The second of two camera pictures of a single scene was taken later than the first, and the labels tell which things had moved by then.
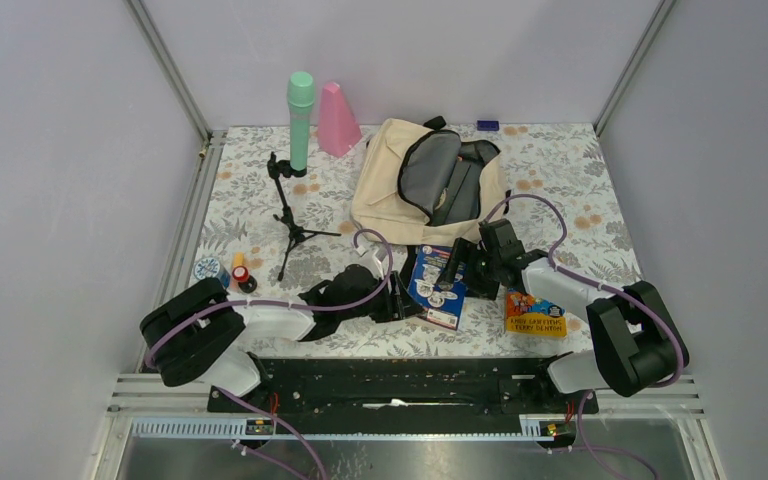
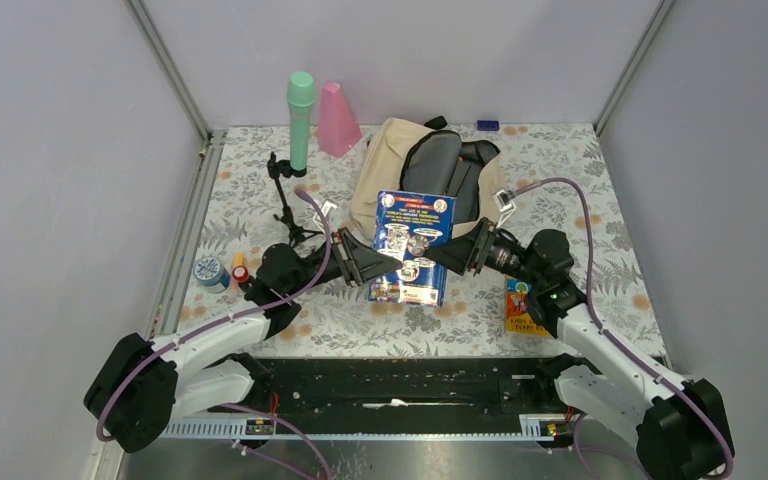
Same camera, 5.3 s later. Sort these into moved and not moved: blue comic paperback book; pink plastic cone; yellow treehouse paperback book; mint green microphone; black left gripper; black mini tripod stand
Moved: black left gripper; blue comic paperback book
Not moved: yellow treehouse paperback book; mint green microphone; black mini tripod stand; pink plastic cone
